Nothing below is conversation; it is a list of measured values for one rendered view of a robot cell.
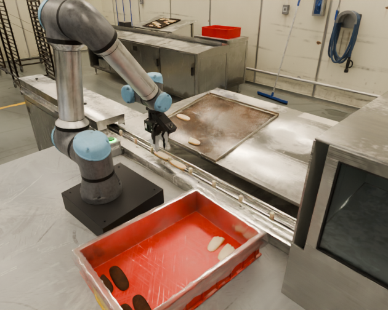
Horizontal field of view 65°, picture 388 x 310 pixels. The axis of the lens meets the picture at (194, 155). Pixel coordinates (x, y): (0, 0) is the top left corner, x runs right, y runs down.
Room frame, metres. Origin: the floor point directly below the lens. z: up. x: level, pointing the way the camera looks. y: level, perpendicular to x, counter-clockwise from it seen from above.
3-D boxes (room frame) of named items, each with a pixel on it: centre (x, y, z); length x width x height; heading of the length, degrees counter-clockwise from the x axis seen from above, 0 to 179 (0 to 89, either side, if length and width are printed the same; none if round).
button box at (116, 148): (1.38, 0.41, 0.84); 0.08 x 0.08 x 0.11; 44
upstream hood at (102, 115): (2.06, 0.91, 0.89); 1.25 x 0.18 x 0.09; 44
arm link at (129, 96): (1.22, 0.23, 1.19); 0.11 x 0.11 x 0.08; 48
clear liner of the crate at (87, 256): (0.66, 0.06, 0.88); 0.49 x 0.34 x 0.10; 131
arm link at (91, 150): (0.93, 0.35, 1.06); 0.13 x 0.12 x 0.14; 48
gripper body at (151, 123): (1.31, 0.18, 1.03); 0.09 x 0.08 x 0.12; 48
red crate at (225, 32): (5.07, -0.42, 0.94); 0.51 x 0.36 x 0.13; 48
